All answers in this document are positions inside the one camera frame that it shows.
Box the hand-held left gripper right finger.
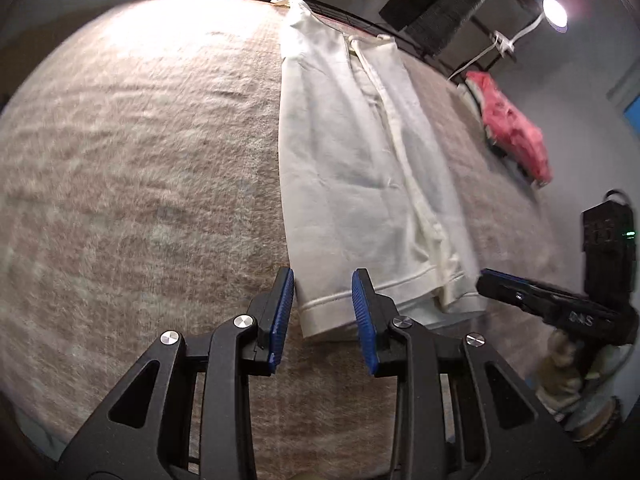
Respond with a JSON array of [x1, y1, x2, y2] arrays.
[[351, 268, 591, 480]]

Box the beige plush toy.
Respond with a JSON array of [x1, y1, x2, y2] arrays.
[[535, 329, 623, 443]]

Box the white drawstring pants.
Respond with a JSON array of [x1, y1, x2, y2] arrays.
[[271, 0, 488, 339]]

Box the black metal clothes rack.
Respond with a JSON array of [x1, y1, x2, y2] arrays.
[[150, 0, 548, 78]]

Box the grey plaid coat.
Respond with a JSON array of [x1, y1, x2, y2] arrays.
[[379, 0, 518, 57]]

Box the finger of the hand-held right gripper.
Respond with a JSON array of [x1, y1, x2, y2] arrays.
[[476, 273, 552, 320], [480, 268, 532, 286]]

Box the pink folded garment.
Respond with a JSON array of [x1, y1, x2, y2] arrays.
[[465, 71, 553, 184]]

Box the pale blue folded garment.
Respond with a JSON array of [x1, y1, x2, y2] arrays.
[[457, 79, 492, 128]]

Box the white clip lamp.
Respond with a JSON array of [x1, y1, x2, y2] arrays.
[[447, 0, 571, 82]]

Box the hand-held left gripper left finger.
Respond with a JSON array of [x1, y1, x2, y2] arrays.
[[57, 266, 296, 480]]

